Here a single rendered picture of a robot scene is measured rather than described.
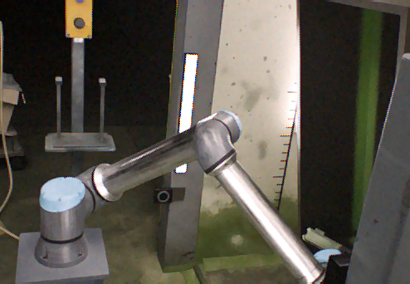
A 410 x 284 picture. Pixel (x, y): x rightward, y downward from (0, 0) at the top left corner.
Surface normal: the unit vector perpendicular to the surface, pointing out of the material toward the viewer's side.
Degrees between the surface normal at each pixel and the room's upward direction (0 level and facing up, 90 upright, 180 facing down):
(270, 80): 90
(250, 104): 90
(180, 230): 90
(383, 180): 90
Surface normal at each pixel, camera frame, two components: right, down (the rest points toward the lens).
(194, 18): 0.29, 0.37
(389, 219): -0.95, 0.01
